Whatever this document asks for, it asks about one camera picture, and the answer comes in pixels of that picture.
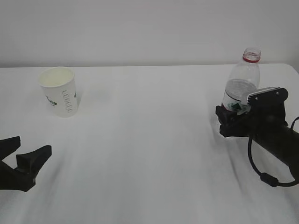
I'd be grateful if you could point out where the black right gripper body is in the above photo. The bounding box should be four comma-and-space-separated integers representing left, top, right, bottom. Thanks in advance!
219, 112, 288, 138

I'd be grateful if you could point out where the clear Nongfu Spring water bottle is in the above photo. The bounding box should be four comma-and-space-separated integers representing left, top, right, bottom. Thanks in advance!
221, 48, 261, 115

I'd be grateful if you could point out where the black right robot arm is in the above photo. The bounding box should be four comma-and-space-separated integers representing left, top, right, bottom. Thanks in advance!
215, 104, 299, 179

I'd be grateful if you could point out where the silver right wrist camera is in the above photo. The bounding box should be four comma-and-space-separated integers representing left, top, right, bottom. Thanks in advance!
246, 87, 289, 117

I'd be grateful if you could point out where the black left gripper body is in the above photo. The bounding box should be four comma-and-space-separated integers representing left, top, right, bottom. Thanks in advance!
0, 161, 36, 192

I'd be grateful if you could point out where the white paper cup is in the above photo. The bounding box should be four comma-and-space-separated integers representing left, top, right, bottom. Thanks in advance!
38, 67, 78, 118

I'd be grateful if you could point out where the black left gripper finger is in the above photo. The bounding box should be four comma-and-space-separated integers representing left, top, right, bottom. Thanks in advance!
0, 136, 21, 160
16, 145, 52, 175

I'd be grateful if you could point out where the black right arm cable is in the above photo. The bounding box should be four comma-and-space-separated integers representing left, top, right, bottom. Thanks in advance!
247, 116, 299, 188

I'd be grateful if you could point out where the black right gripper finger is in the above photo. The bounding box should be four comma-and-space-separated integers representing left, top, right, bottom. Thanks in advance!
215, 105, 240, 127

